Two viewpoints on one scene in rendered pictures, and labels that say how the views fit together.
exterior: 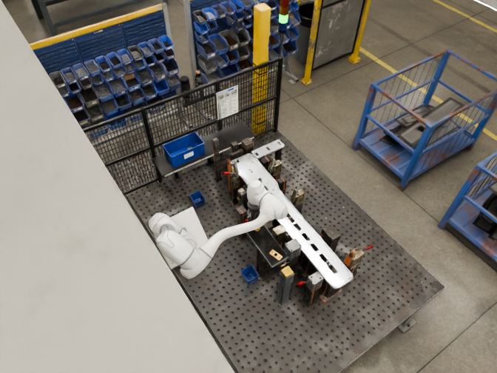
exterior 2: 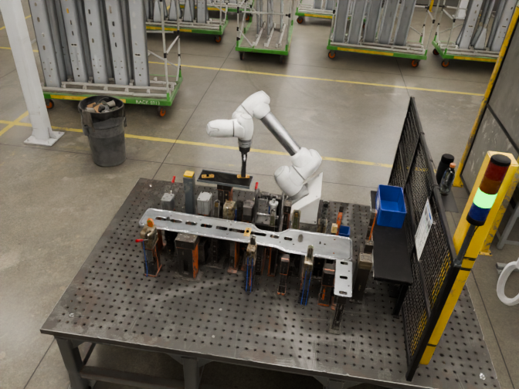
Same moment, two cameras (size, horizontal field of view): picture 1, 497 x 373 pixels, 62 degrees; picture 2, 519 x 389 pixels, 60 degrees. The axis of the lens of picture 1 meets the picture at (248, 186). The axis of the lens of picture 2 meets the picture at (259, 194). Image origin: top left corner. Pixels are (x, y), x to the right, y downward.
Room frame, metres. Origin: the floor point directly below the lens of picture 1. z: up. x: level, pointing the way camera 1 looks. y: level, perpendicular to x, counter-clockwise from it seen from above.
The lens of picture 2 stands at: (3.33, -1.91, 2.85)
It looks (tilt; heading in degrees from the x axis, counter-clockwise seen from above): 35 degrees down; 130
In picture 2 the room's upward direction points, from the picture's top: 4 degrees clockwise
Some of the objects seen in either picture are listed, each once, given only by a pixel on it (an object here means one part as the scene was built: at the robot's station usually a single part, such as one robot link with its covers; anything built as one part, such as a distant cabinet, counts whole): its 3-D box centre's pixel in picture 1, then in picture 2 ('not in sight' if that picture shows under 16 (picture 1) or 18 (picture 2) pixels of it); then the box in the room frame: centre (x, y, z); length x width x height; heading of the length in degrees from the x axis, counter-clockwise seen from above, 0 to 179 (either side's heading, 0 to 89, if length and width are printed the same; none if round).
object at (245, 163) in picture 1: (286, 212); (244, 232); (1.85, -0.29, 1.00); 1.38 x 0.22 x 0.02; 32
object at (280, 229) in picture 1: (278, 243); (228, 226); (1.64, -0.23, 0.89); 0.13 x 0.11 x 0.38; 122
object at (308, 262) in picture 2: (275, 176); (305, 279); (2.32, -0.23, 0.87); 0.12 x 0.09 x 0.35; 122
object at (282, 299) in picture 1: (284, 287); (190, 201); (1.27, -0.25, 0.92); 0.08 x 0.08 x 0.44; 32
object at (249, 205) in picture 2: not in sight; (248, 225); (1.73, -0.13, 0.89); 0.13 x 0.11 x 0.38; 122
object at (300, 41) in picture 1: (310, 34); not in sight; (5.46, -0.88, 0.36); 0.50 x 0.50 x 0.73
